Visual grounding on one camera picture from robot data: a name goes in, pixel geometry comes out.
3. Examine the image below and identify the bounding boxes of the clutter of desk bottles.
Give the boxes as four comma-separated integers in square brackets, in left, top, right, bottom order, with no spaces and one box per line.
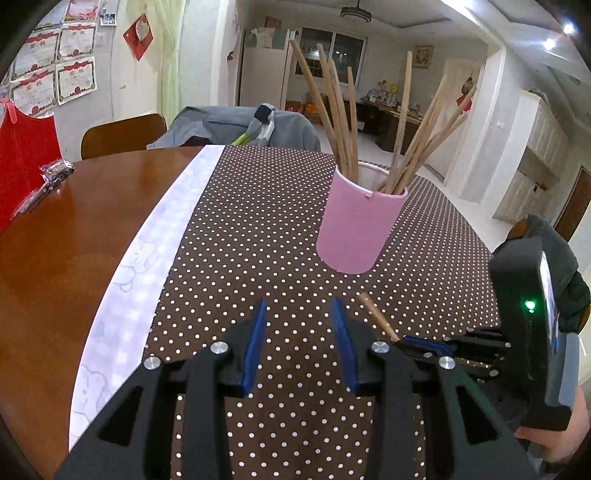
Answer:
[367,80,423,121]

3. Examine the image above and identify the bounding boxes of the dark grey jacket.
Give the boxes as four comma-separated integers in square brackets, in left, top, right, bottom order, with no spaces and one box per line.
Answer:
[505,213,591,333]

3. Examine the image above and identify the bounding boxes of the brown door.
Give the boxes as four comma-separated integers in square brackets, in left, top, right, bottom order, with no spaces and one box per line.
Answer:
[553,166,591,243]

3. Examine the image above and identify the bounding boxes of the white refrigerator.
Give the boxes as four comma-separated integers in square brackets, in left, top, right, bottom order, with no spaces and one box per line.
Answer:
[238,28,294,112]

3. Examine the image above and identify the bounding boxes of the barred window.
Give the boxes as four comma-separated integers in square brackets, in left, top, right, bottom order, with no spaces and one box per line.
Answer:
[298,28,368,81]

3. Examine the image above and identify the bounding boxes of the clear plastic packet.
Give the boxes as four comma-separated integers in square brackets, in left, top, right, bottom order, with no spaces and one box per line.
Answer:
[11,159,75,217]

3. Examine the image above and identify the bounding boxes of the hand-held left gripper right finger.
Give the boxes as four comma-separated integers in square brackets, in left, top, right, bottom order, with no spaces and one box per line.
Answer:
[331,298,541,480]

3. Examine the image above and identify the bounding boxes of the wall of award certificates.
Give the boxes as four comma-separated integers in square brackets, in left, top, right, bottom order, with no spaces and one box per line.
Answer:
[9,0,100,118]

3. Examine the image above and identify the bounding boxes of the brown polka dot tablecloth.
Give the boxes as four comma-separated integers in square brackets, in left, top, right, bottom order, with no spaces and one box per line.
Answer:
[143,145,502,480]

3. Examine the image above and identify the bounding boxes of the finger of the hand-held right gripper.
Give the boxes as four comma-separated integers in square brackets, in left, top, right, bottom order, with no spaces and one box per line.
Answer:
[399,329,509,357]
[455,355,504,379]

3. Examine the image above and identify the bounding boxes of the red tote bag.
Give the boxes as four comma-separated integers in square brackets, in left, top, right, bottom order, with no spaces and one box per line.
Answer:
[0,98,63,234]

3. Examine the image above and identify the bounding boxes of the bundle of wooden chopsticks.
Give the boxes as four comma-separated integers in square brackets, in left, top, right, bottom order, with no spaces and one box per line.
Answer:
[287,39,478,193]

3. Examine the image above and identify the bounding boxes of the red diamond wall decoration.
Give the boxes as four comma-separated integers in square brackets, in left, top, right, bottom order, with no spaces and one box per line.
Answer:
[123,13,154,62]

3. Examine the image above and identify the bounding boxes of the single wooden chopstick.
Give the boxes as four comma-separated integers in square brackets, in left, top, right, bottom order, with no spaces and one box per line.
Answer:
[359,292,402,344]

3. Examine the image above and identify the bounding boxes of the light green curtain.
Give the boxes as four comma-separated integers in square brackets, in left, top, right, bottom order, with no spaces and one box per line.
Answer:
[154,0,185,123]

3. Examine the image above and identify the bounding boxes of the pink cylindrical cup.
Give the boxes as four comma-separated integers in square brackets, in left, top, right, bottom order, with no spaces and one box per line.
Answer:
[316,161,409,275]

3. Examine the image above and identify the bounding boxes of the person's right hand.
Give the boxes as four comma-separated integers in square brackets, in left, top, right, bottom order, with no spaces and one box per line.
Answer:
[515,385,591,464]

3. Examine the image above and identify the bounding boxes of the round ceiling lamp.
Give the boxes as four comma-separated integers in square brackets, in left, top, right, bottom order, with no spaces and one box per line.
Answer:
[340,0,372,23]

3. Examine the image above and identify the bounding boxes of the white checked cloth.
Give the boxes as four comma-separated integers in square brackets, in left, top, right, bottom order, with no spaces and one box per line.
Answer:
[68,145,227,453]

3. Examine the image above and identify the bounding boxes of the white cabinet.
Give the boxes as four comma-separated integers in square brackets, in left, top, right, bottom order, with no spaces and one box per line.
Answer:
[492,90,571,227]

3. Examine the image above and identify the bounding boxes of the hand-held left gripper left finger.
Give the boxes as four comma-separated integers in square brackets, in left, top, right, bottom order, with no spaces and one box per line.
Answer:
[54,299,269,480]

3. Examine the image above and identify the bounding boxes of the wooden chair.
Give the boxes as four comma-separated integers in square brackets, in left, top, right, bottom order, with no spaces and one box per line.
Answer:
[81,113,168,161]

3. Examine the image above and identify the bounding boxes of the dark wooden desk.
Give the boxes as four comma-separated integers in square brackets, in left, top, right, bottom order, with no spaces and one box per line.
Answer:
[358,99,423,153]

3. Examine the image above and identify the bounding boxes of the white door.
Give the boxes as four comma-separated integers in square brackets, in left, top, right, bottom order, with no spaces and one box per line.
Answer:
[429,60,483,183]

